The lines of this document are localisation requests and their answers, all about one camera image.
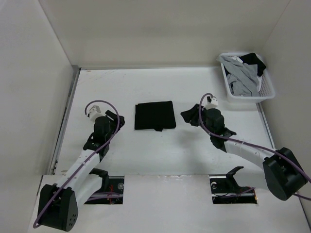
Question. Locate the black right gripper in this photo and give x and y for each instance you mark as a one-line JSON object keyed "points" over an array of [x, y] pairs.
{"points": [[191, 114]]}

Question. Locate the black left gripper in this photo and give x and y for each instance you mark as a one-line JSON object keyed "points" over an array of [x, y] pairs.
{"points": [[113, 119]]}

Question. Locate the black tank top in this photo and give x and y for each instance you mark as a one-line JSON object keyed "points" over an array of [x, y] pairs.
{"points": [[154, 116]]}

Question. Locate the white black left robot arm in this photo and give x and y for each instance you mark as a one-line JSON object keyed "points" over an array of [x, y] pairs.
{"points": [[59, 203]]}

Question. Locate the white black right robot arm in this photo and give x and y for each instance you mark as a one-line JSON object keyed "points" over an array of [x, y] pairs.
{"points": [[283, 174]]}

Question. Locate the grey tank top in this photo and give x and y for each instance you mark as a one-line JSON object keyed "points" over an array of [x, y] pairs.
{"points": [[242, 77]]}

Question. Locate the white garment in basket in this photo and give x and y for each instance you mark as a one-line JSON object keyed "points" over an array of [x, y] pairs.
{"points": [[236, 58]]}

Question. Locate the white plastic laundry basket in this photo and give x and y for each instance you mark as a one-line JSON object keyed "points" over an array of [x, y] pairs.
{"points": [[265, 87]]}

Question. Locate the black garment in basket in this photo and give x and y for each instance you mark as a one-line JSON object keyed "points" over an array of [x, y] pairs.
{"points": [[252, 59]]}

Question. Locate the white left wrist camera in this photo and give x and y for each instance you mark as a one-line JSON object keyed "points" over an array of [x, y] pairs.
{"points": [[94, 113]]}

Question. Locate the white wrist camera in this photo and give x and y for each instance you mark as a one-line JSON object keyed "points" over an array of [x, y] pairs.
{"points": [[212, 102], [94, 113]]}

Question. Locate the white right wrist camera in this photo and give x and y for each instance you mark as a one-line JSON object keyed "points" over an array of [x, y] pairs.
{"points": [[212, 102]]}

